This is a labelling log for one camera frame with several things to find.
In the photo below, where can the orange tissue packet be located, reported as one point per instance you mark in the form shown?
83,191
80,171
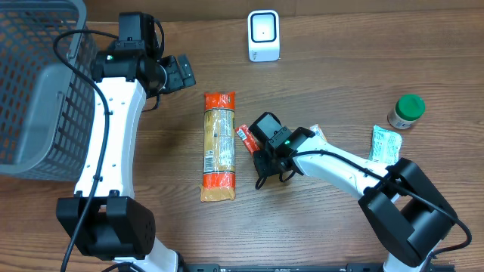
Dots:
318,131

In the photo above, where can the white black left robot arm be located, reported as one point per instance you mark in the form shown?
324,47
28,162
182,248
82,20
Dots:
102,217

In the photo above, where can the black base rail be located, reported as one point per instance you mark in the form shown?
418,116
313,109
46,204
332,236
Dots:
352,267

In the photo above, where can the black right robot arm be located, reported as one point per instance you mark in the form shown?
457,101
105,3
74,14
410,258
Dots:
409,216

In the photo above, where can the red snack package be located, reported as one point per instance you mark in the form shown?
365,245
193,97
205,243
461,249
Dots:
218,148

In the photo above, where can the grey plastic mesh basket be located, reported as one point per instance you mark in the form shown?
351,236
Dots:
47,111

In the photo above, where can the teal snack pouch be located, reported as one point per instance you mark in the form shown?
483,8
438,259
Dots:
385,146

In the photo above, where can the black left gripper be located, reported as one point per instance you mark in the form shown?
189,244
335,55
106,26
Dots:
181,72

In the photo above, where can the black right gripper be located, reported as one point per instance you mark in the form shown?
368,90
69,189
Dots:
262,166

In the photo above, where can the thin red snack stick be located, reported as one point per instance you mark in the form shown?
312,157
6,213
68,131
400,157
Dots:
248,139

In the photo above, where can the green lidded jar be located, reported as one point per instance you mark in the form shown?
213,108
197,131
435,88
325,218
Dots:
407,110

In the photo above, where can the white barcode scanner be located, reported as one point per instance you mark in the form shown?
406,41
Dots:
263,31

